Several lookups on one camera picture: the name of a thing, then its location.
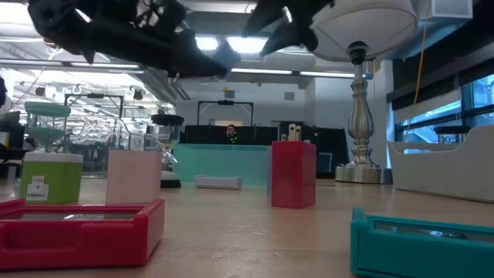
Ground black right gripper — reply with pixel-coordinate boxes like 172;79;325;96
242;0;337;58

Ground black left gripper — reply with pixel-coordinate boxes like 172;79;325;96
26;0;229;79

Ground black hourglass white sand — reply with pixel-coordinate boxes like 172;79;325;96
150;114;185;189

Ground pale pink power adapter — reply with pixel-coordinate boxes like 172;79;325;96
105;149;164;206

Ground white digital timer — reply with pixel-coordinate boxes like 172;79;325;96
194;174;243;191

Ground red power adapter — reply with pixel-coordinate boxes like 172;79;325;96
270;123;317;210

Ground green hourglass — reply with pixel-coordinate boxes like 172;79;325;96
23;100;73;155

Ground green power adapter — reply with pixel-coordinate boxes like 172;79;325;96
18;151;85;205

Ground black hourglass marked 30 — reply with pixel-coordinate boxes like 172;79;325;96
433;124;472;145

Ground ceiling light strip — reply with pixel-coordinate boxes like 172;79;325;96
230;67;294;76
299;70;356;79

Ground person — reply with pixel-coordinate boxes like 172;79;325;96
225;124;239;145

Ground black desk partition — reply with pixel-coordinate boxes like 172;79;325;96
183;124;279;146

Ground green translucent plastic tray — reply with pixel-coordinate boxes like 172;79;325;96
172;143;274;186

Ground black workstation panel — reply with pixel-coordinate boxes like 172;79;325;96
276;120;349;180

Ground silver table lamp white shade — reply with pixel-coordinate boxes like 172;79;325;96
306;0;420;185

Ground white plastic bin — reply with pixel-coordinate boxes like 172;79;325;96
387;124;494;205

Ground black workstation frame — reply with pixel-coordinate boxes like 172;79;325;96
63;93;125;151
196;100;255;127

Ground yellow hanging cable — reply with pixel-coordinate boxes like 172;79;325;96
402;11;430;144

